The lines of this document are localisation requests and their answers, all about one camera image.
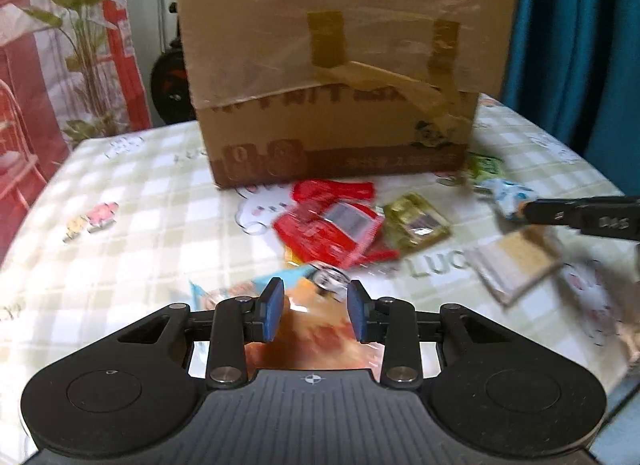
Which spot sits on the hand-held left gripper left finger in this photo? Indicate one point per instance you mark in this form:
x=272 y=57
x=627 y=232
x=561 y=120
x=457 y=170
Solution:
x=273 y=310

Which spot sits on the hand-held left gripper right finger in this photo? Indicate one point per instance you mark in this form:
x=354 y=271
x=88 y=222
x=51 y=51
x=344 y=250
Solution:
x=357 y=311

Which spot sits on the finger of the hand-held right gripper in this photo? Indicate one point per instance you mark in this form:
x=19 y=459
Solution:
x=580 y=217

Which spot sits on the orange snack packet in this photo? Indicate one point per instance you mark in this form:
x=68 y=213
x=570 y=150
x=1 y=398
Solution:
x=320 y=345

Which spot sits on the white blue snack packet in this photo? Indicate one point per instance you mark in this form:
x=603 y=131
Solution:
x=505 y=195

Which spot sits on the taped cardboard box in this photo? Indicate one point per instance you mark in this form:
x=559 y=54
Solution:
x=325 y=110

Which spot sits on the beige cracker packet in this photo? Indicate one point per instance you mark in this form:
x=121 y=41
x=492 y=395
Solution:
x=515 y=265

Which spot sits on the red snack packet grey label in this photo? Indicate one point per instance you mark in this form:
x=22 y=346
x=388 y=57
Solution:
x=310 y=235

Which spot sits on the olive gold snack packet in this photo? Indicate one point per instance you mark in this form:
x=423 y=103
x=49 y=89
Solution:
x=415 y=220

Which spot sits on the small green snack packet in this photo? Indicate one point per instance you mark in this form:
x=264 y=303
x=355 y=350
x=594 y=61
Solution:
x=485 y=165

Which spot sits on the plain red snack packet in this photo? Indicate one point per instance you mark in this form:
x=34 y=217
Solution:
x=320 y=190

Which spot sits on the teal curtain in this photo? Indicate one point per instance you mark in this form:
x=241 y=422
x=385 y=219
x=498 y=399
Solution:
x=575 y=45

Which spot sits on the black exercise bike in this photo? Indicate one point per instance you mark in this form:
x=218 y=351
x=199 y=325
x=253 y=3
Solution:
x=170 y=85

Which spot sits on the red printed backdrop cloth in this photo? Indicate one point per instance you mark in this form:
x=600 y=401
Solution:
x=30 y=70

